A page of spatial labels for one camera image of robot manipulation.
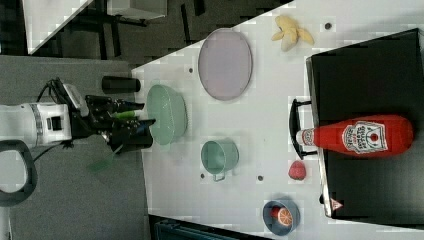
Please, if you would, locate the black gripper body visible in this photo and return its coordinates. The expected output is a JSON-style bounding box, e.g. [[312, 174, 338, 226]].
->
[[69, 94, 134, 147]]

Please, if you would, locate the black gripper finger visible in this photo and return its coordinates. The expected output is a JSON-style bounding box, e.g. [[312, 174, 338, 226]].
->
[[115, 101, 145, 113], [108, 119, 155, 154]]

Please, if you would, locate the red plush ketchup bottle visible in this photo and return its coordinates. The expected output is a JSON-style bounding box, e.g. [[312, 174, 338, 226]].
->
[[295, 114, 414, 158]]

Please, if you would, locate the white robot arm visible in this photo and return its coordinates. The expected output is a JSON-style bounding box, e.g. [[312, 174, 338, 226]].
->
[[1, 95, 155, 153]]

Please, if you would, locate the black toaster oven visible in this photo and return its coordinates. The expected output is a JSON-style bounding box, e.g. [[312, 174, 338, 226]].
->
[[307, 29, 424, 229]]

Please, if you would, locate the black cylinder on table edge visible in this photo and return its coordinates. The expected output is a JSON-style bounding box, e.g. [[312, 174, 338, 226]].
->
[[101, 76, 141, 94]]

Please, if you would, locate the green ribbed bowl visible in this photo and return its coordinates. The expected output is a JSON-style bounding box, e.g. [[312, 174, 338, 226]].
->
[[147, 84, 188, 145]]

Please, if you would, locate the green metal mug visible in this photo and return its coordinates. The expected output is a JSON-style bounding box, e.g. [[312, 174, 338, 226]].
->
[[201, 138, 239, 182]]

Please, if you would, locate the purple oval plate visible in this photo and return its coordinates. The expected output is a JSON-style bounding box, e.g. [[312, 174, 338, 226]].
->
[[198, 28, 253, 101]]

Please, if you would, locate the white side table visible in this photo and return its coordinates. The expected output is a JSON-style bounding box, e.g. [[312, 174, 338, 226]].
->
[[21, 0, 94, 55]]

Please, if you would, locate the blue bowl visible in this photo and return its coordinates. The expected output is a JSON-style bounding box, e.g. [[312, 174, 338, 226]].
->
[[263, 199, 300, 236]]

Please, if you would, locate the red plush strawberry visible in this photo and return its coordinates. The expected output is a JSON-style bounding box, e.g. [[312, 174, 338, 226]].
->
[[288, 161, 306, 180]]

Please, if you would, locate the orange slice toy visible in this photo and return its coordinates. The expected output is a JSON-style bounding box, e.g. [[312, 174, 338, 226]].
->
[[277, 208, 293, 227]]

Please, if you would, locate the yellow plush banana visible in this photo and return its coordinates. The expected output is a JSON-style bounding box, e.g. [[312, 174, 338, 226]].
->
[[271, 15, 315, 52]]

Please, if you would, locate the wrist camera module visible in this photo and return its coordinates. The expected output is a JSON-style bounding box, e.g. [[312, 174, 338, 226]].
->
[[64, 84, 89, 117]]

